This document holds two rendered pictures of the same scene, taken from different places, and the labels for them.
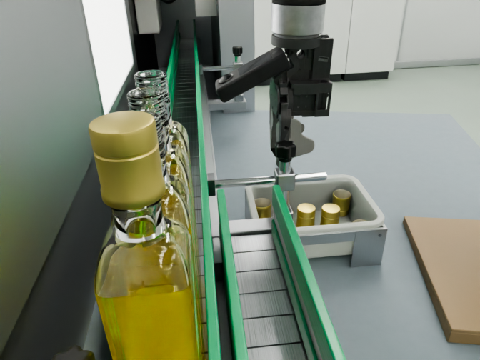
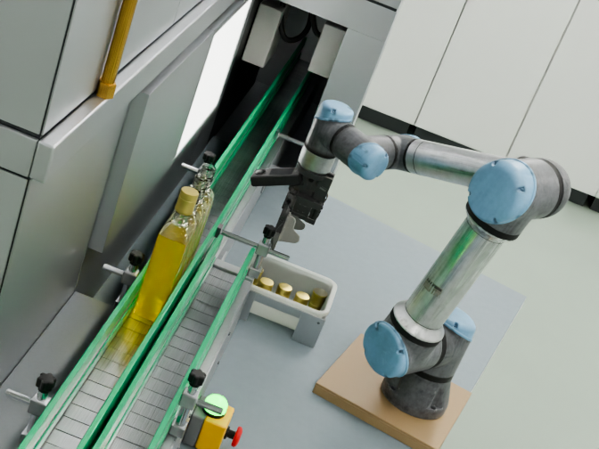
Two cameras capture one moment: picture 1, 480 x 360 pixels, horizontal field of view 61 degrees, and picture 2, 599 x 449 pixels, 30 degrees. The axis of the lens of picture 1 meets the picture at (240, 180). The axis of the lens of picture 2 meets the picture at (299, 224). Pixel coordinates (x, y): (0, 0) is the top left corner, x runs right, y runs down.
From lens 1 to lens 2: 1.86 m
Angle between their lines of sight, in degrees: 7
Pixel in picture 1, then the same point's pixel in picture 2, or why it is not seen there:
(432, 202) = not seen: hidden behind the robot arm
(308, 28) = (315, 168)
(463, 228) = not seen: hidden behind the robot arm
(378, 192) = (364, 314)
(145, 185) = (188, 209)
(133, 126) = (192, 193)
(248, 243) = (223, 275)
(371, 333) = (271, 368)
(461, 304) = (335, 379)
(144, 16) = (255, 46)
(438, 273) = (341, 364)
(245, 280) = (209, 288)
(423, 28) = not seen: outside the picture
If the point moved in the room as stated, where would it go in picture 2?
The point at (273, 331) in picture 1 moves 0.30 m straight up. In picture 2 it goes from (209, 310) to (254, 184)
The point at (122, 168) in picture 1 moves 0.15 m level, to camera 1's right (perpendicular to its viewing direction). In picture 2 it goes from (184, 202) to (258, 235)
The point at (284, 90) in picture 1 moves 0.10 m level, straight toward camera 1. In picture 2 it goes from (291, 196) to (273, 210)
